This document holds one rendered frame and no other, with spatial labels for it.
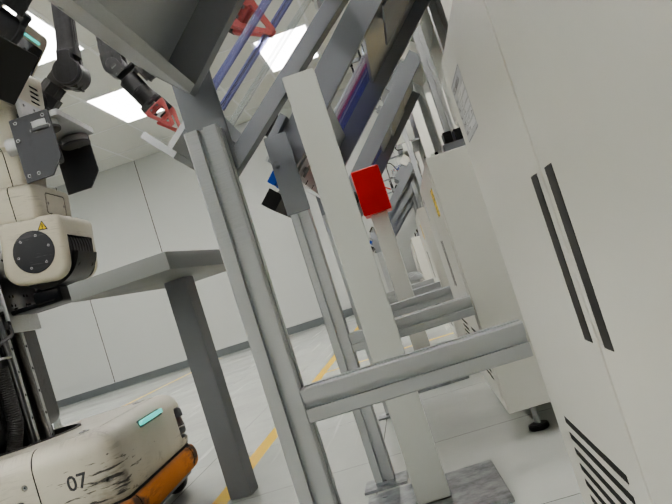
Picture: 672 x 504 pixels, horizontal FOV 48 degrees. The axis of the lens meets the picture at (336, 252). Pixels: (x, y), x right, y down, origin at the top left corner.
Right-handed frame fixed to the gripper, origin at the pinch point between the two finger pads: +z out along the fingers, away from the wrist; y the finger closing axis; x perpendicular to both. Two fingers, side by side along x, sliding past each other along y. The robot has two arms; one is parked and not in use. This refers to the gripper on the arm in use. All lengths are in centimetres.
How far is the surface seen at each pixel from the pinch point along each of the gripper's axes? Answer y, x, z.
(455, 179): 21.4, 2.7, 43.8
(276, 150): 18.4, 16.9, 8.9
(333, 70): 22.1, -4.2, 9.7
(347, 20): 21.9, -14.8, 6.8
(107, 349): 921, 314, -229
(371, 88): 90, -19, 10
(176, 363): 916, 278, -134
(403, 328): 19, 35, 50
